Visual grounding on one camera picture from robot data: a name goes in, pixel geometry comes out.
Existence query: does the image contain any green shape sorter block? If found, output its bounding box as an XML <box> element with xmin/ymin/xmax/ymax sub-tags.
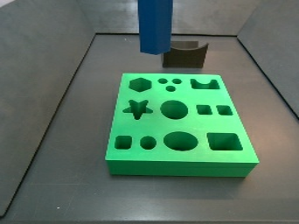
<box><xmin>105</xmin><ymin>73</ymin><xmax>258</xmax><ymax>177</ymax></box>

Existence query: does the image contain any dark grey curved holder block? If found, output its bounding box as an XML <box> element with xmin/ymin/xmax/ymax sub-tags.
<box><xmin>162</xmin><ymin>41</ymin><xmax>209</xmax><ymax>68</ymax></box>

